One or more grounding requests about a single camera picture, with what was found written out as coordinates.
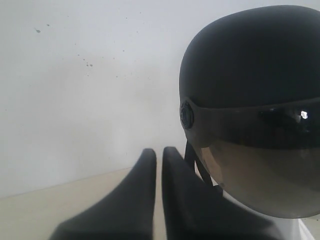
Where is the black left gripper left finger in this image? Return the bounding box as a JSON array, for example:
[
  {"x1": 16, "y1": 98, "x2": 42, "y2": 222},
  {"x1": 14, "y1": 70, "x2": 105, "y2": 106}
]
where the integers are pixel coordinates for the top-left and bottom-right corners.
[{"x1": 50, "y1": 148, "x2": 157, "y2": 240}]

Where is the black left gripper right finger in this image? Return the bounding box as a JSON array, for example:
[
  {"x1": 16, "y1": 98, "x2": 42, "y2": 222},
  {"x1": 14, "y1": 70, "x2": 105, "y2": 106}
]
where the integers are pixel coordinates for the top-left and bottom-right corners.
[{"x1": 161, "y1": 146, "x2": 284, "y2": 240}]

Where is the black helmet with tinted visor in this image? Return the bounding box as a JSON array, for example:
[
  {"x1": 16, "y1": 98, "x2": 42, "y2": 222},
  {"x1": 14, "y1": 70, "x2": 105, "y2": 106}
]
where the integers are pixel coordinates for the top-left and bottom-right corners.
[{"x1": 179, "y1": 5, "x2": 320, "y2": 219}]

